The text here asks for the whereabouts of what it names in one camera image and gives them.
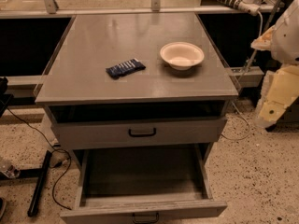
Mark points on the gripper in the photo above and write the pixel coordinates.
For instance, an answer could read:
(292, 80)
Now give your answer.
(287, 36)

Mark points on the grey drawer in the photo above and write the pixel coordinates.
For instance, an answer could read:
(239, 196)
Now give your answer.
(143, 185)
(138, 133)

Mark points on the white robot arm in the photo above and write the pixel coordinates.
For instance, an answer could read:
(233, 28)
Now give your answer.
(280, 89)

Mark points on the grey drawer cabinet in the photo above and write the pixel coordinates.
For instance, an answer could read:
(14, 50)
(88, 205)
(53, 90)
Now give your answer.
(78, 89)

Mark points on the grey top drawer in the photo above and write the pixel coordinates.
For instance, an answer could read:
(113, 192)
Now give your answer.
(138, 133)

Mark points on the white power strip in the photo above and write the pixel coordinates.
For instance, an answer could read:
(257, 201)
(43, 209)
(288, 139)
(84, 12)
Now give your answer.
(247, 6)

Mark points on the white paper bowl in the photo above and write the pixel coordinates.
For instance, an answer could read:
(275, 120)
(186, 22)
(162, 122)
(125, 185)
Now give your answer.
(182, 55)

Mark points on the blue snack packet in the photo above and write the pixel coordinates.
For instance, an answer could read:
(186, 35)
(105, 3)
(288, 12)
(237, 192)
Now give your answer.
(125, 68)

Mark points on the black device left edge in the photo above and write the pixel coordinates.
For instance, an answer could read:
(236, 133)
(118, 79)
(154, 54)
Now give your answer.
(5, 98)

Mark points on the black metal floor bar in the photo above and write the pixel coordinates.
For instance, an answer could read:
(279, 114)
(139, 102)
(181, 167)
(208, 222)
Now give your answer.
(41, 178)

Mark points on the clear plastic bottle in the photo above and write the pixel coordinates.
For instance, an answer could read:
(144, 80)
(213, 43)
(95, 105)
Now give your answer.
(8, 169)

